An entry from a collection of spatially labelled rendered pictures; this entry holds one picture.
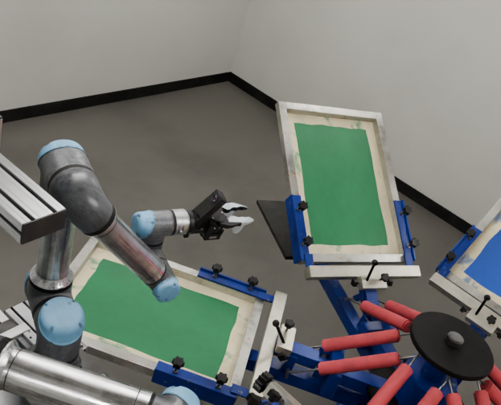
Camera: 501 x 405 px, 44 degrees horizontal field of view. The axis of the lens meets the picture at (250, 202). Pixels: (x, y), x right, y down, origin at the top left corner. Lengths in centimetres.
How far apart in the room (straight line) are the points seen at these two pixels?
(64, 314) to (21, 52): 371
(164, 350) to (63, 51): 350
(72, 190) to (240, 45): 558
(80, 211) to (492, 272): 215
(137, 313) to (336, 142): 128
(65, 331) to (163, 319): 86
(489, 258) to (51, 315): 212
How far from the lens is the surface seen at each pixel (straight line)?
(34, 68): 536
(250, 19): 682
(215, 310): 260
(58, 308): 173
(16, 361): 117
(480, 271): 313
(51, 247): 169
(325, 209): 289
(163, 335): 245
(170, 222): 176
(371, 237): 297
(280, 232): 316
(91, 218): 147
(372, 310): 262
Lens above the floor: 272
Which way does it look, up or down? 32 degrees down
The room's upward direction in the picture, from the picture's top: 19 degrees clockwise
